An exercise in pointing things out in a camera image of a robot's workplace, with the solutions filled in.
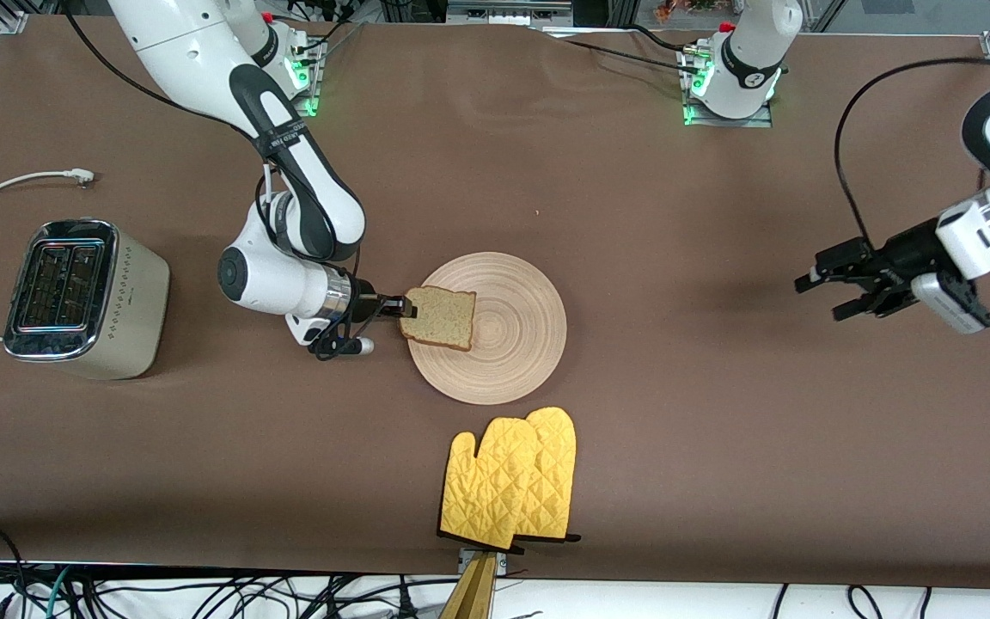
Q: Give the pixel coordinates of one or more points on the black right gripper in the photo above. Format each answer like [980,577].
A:
[366,304]

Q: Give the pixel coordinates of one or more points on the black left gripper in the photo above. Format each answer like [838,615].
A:
[903,254]

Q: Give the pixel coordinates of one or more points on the slice of brown bread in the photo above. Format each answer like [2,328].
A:
[443,320]

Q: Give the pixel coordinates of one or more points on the round wooden plate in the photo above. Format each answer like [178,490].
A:
[512,344]

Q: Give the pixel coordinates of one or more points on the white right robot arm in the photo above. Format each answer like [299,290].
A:
[186,43]

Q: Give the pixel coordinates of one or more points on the cream and chrome toaster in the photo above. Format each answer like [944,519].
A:
[134,301]

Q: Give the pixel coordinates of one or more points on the yellow quilted oven mitt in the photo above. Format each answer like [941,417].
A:
[491,490]
[555,481]

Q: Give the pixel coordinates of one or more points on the brown table cover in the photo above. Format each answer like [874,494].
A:
[632,215]

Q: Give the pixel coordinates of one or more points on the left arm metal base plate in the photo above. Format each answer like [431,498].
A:
[761,119]

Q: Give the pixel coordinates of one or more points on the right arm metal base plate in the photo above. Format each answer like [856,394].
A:
[316,77]

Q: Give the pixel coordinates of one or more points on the small metal bracket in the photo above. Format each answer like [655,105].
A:
[502,563]

